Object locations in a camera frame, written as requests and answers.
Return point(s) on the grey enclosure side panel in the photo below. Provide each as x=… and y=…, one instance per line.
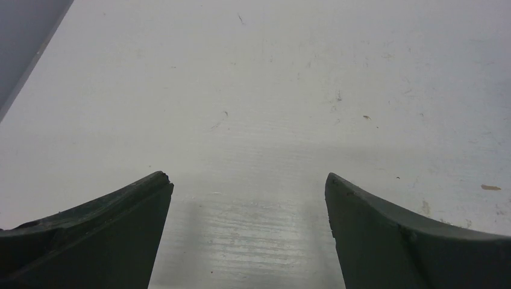
x=27, y=28

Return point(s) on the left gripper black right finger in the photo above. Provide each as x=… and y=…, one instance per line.
x=382, y=245

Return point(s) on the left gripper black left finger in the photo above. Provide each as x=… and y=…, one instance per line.
x=108, y=242

